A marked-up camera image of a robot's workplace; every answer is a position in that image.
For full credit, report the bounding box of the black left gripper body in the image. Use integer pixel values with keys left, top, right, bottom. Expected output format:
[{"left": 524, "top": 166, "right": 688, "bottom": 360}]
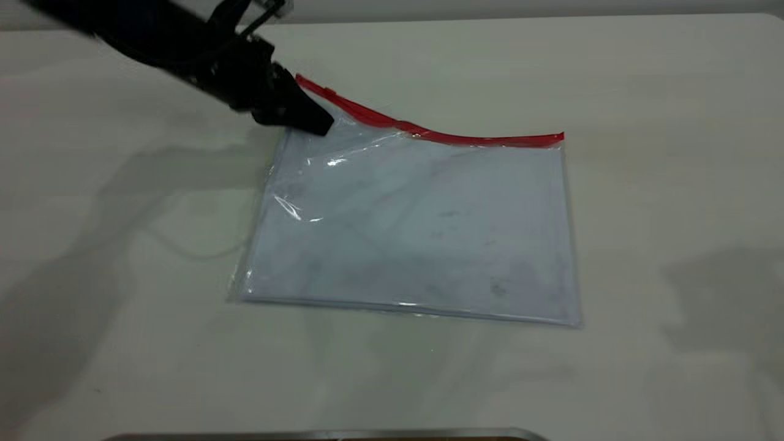
[{"left": 195, "top": 36, "right": 281, "bottom": 115}]

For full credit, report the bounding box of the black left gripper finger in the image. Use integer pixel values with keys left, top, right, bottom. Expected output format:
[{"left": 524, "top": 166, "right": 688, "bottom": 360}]
[
  {"left": 251, "top": 105, "right": 335, "bottom": 137},
  {"left": 271, "top": 61, "right": 322, "bottom": 116}
]

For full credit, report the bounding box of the clear plastic zipper bag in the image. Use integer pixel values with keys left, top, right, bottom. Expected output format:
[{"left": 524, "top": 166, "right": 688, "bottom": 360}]
[{"left": 228, "top": 73, "right": 582, "bottom": 328}]

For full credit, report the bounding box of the grey metal edge bar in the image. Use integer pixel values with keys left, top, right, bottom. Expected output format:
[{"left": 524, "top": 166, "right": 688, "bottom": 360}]
[{"left": 101, "top": 428, "right": 549, "bottom": 441}]

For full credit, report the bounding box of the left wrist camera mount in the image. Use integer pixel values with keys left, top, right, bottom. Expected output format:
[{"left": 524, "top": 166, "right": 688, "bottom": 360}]
[{"left": 208, "top": 0, "right": 295, "bottom": 41}]

